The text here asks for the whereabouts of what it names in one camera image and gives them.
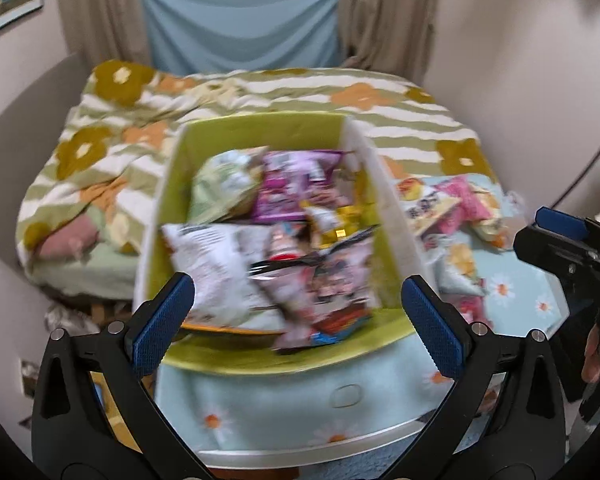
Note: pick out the white snack packet black lettering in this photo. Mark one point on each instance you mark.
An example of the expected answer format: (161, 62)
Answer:
(430, 212)

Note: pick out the light green bed sheet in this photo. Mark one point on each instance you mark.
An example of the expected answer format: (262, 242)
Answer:
(80, 275)

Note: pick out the pink striped snack packet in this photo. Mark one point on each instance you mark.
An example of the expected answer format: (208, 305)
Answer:
(460, 197)

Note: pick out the thin black curved pole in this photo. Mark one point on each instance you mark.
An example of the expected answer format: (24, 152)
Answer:
(587, 166)

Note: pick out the light blue daisy tablecloth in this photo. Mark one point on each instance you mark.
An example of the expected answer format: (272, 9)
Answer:
(280, 410)

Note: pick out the purple snack packet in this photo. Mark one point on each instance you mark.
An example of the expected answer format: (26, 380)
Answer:
(290, 185)

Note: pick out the grey padded headboard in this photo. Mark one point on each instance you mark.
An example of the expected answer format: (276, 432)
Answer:
(10, 160)

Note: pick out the large white snack packet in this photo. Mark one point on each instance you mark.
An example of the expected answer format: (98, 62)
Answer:
(215, 270)

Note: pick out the green cardboard box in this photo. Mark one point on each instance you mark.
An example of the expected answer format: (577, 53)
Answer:
(260, 127)

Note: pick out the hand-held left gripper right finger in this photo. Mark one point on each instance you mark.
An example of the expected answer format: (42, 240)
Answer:
(432, 325)

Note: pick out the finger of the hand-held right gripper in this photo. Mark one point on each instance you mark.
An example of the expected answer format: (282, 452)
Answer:
(562, 224)
(545, 247)

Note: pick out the red and white snack packet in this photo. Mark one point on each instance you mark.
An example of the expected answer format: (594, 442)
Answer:
(285, 245)

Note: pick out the pink cartoon snack packet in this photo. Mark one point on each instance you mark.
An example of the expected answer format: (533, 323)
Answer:
(330, 285)

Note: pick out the light blue hanging cloth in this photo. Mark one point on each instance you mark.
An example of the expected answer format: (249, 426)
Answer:
(240, 25)

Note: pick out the beige curtain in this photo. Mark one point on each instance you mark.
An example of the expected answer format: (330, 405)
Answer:
(390, 10)
(100, 10)

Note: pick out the small yellow snack packet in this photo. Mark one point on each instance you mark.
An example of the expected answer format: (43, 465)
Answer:
(337, 225)

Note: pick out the person's right hand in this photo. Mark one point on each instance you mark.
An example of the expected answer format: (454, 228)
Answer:
(591, 355)

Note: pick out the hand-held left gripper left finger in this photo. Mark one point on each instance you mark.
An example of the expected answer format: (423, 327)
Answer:
(162, 320)

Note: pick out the silver blue snack packet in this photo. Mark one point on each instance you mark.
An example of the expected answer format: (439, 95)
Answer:
(457, 267)

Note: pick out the green and white snack packet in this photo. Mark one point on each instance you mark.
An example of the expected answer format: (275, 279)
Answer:
(225, 185)

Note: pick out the yellow bread snack packet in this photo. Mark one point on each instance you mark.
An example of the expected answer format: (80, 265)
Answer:
(492, 220)

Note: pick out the floral striped blanket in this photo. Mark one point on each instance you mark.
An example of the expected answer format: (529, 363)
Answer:
(405, 125)

